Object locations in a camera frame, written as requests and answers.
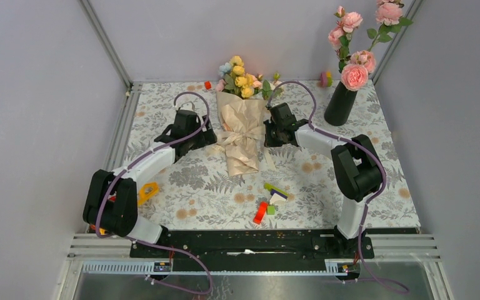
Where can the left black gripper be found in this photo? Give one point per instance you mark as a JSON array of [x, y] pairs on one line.
[[207, 137]]

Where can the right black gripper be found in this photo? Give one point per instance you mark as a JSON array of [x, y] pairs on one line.
[[269, 142]]

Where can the colourful flower bouquet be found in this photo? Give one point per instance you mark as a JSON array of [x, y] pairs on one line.
[[241, 100]]

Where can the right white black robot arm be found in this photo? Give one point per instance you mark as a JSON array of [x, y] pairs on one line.
[[358, 171]]

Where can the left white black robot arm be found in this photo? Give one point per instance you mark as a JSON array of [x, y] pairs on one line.
[[157, 158]]

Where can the black vase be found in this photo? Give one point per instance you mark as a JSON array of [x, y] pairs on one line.
[[340, 105]]

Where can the floral patterned table mat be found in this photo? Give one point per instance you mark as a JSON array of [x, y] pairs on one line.
[[198, 193]]

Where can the green long toy block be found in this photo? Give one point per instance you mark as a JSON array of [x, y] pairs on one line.
[[275, 189]]

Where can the pink yellow green toy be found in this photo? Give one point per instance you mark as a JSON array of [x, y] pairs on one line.
[[325, 80]]

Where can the white purple toy block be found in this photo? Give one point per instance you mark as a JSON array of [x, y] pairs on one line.
[[277, 198]]

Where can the red yellow toy truck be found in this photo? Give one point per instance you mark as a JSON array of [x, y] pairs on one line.
[[147, 191]]

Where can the red toy block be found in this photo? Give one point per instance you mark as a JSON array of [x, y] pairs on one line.
[[261, 211]]

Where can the small green toy cube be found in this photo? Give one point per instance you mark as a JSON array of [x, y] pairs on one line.
[[270, 210]]

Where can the pink rose stems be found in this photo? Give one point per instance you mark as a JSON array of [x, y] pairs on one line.
[[354, 51]]

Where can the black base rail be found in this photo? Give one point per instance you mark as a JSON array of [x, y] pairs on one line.
[[250, 251]]

